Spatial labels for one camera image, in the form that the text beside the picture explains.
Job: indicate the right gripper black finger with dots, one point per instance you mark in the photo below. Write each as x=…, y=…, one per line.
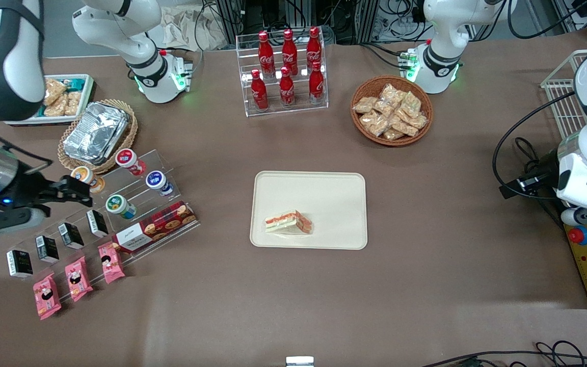
x=64, y=189

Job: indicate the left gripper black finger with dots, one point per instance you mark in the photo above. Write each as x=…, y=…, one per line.
x=533, y=183

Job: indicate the triangle sandwich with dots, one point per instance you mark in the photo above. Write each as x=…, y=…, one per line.
x=288, y=223

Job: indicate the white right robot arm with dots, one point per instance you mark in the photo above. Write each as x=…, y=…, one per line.
x=135, y=30

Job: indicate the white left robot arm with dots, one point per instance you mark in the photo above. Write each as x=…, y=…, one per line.
x=444, y=30

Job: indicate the cream plastic tray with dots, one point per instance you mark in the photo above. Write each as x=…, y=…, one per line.
x=324, y=204

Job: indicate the orange label gum bottle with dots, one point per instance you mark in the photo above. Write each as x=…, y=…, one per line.
x=82, y=173

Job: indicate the black wrapped rice ball pack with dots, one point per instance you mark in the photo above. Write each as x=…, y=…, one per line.
x=20, y=262
x=47, y=248
x=71, y=235
x=97, y=223

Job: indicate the green label gum bottle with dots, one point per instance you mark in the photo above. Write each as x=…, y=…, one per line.
x=115, y=204

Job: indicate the red emergency stop button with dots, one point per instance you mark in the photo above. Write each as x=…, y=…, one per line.
x=578, y=235

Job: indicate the silver foil food container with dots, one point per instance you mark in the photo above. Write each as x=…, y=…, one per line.
x=95, y=132

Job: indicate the clear acrylic stepped display stand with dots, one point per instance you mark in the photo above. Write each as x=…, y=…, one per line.
x=18, y=239

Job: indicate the white rectangular plastic bin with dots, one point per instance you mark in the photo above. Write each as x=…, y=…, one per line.
x=59, y=121

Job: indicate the red label gum bottle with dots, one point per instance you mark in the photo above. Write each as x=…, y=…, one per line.
x=127, y=157

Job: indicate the tan puffed snack bag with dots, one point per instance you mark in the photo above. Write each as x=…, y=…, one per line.
x=56, y=107
x=73, y=102
x=55, y=89

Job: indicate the light oval wicker basket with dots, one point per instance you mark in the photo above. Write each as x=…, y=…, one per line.
x=129, y=133

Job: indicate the pink cartoon girl snack pack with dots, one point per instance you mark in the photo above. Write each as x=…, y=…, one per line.
x=46, y=302
x=78, y=278
x=111, y=262

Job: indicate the blue label gum bottle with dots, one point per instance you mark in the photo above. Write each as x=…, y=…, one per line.
x=155, y=179

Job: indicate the red plaid cookie box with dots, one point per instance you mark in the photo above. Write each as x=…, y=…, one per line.
x=156, y=227

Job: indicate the teal snack packet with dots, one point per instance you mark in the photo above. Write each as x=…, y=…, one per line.
x=74, y=81

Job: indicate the brown table cloth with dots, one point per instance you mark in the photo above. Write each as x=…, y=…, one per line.
x=426, y=204

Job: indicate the clear bag of tan crackers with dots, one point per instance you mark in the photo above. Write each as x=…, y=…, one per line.
x=375, y=122
x=404, y=125
x=364, y=104
x=410, y=103
x=389, y=94
x=418, y=121
x=385, y=108
x=393, y=134

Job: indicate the brown round wicker basket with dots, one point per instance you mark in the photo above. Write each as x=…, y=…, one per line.
x=395, y=141

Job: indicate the crumpled white plastic sheet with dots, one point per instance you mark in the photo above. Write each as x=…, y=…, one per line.
x=212, y=30

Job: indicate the red cola bottle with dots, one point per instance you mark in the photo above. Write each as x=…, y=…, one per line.
x=287, y=87
x=266, y=51
x=316, y=82
x=259, y=92
x=314, y=47
x=289, y=50

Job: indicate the clear acrylic bottle rack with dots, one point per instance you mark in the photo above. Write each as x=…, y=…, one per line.
x=301, y=106

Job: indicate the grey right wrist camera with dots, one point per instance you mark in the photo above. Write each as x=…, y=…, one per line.
x=8, y=224

